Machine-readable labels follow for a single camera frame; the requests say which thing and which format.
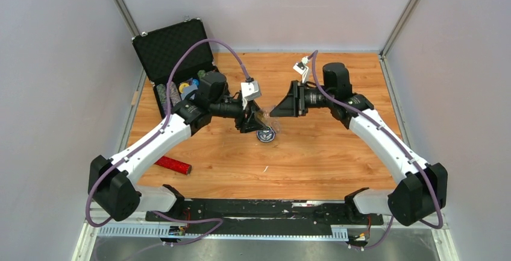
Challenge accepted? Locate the blue playing card deck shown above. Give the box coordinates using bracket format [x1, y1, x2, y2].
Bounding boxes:
[180, 84, 198, 100]

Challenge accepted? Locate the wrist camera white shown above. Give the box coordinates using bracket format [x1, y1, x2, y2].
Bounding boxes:
[293, 56, 311, 84]
[240, 80, 262, 109]

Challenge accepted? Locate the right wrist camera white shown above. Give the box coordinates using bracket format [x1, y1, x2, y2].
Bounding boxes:
[293, 56, 311, 84]

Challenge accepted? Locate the purple cable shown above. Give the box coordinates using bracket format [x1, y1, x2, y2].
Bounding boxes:
[305, 49, 444, 251]
[86, 39, 255, 248]

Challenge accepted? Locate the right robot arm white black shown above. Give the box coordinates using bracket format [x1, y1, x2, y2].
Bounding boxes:
[269, 62, 448, 228]

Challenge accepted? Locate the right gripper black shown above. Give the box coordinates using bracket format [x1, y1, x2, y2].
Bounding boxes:
[270, 81, 333, 118]

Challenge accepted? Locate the pink green chip stack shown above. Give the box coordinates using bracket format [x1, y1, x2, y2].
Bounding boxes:
[197, 70, 207, 80]

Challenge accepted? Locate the red glitter tube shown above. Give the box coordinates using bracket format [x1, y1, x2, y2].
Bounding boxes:
[155, 156, 192, 175]

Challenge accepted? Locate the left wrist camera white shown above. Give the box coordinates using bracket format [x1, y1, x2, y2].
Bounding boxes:
[240, 80, 262, 109]

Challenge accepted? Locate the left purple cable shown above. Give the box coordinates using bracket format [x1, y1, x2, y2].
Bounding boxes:
[86, 39, 255, 248]

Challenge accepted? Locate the clear pill bottle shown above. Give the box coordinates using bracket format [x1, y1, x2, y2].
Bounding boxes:
[256, 109, 280, 131]

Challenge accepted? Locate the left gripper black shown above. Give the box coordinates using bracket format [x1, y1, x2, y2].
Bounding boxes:
[210, 97, 267, 134]

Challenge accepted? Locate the black poker chip case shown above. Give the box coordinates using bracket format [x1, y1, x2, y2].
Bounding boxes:
[131, 18, 218, 118]

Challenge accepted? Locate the yellow dealer button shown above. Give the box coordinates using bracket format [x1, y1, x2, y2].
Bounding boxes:
[178, 83, 190, 93]

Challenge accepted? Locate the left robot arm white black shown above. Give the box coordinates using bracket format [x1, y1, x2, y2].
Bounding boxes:
[89, 71, 265, 221]

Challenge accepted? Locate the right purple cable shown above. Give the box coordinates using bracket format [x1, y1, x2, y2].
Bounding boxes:
[305, 49, 444, 251]

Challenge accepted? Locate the purple chip stack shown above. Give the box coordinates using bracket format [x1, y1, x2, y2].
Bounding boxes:
[168, 82, 181, 106]

